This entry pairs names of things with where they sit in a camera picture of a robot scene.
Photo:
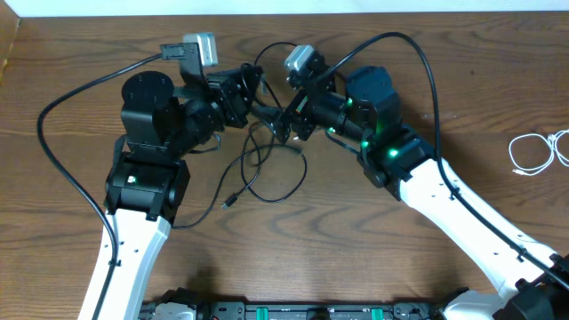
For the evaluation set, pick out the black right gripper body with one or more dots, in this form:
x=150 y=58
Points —
x=298 y=114

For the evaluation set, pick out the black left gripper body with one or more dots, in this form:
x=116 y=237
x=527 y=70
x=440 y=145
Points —
x=248 y=90

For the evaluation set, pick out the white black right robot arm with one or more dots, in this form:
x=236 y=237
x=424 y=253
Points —
x=529 y=278

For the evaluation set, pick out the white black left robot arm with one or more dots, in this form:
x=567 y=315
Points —
x=149 y=176

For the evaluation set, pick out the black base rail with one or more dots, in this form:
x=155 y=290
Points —
x=185 y=304

